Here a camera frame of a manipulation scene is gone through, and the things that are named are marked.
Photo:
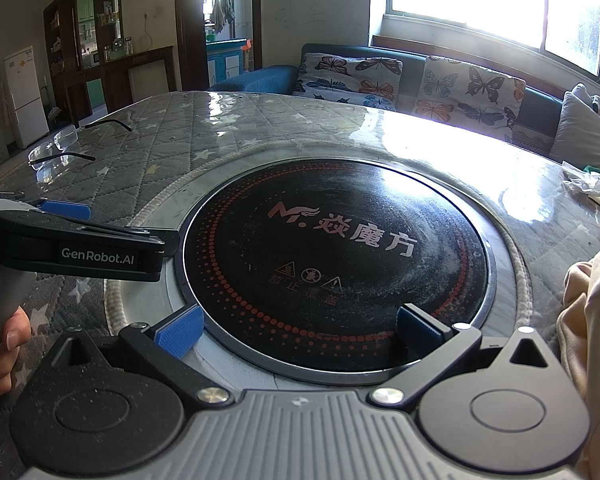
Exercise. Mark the white wall socket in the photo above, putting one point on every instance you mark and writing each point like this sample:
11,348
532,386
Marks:
152,11

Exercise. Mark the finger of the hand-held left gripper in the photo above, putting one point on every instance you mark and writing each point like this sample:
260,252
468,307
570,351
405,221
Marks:
67,210
169,240

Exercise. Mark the cream garment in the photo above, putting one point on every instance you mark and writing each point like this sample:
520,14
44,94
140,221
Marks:
595,340

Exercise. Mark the blue sofa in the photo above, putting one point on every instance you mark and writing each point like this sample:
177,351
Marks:
260,77

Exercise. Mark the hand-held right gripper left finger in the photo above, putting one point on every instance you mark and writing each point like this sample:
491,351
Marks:
180,331

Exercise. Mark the hanging clothes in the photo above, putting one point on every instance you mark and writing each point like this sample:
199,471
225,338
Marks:
222,10

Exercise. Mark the teal kitchen cabinet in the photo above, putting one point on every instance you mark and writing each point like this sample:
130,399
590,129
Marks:
225,62

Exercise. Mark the thin-framed eyeglasses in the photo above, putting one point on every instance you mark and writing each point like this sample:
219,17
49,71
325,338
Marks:
65,136

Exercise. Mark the white refrigerator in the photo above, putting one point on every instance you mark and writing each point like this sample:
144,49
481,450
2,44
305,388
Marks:
25,100

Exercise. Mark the dark wooden cabinet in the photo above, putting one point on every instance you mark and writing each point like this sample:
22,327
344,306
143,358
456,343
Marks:
110,70

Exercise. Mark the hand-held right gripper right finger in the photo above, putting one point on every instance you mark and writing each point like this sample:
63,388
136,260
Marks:
420,331

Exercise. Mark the butterfly print cushion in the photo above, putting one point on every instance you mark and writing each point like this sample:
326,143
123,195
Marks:
350,80
465,95

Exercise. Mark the black round heating plate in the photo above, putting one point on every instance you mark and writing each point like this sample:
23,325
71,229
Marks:
330,270

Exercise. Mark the person's left hand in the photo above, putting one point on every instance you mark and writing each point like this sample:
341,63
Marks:
10,345

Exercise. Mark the grey pillow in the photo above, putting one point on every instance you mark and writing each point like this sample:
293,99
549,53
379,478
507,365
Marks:
580,130

